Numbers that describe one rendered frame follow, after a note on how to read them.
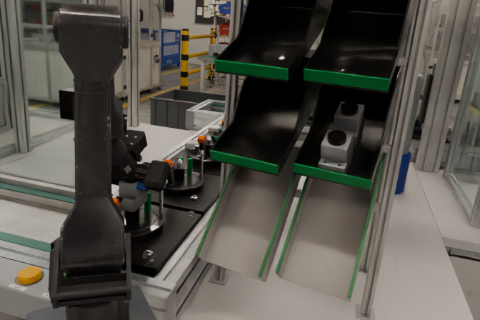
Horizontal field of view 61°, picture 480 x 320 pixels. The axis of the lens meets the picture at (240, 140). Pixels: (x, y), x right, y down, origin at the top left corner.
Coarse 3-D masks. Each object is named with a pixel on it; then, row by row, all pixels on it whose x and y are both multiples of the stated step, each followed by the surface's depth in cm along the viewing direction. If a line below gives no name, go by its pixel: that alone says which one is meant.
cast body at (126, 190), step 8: (120, 184) 87; (128, 184) 86; (136, 184) 86; (120, 192) 87; (128, 192) 87; (136, 192) 86; (144, 192) 90; (128, 200) 86; (136, 200) 87; (144, 200) 90; (120, 208) 87; (128, 208) 86; (136, 208) 87
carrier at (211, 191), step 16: (160, 160) 128; (192, 160) 117; (176, 176) 113; (192, 176) 117; (208, 176) 123; (176, 192) 108; (192, 192) 110; (208, 192) 112; (176, 208) 103; (192, 208) 102; (208, 208) 104
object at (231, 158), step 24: (240, 96) 79; (264, 96) 87; (288, 96) 86; (312, 96) 79; (240, 120) 81; (264, 120) 81; (288, 120) 80; (216, 144) 74; (240, 144) 76; (264, 144) 75; (288, 144) 71; (264, 168) 69
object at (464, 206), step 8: (472, 48) 154; (472, 56) 153; (472, 64) 153; (472, 72) 154; (464, 88) 156; (464, 96) 157; (464, 104) 158; (456, 120) 161; (456, 128) 161; (456, 136) 161; (448, 152) 166; (448, 160) 165; (448, 168) 165; (448, 176) 161; (448, 184) 159; (456, 192) 147; (456, 200) 145; (464, 200) 139; (464, 208) 136; (472, 208) 128; (472, 216) 127; (472, 224) 127
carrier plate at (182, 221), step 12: (168, 216) 97; (180, 216) 97; (192, 216) 98; (168, 228) 92; (180, 228) 92; (192, 228) 94; (156, 240) 87; (168, 240) 87; (180, 240) 88; (132, 252) 82; (156, 252) 82; (168, 252) 83; (132, 264) 79; (144, 264) 78; (156, 264) 78
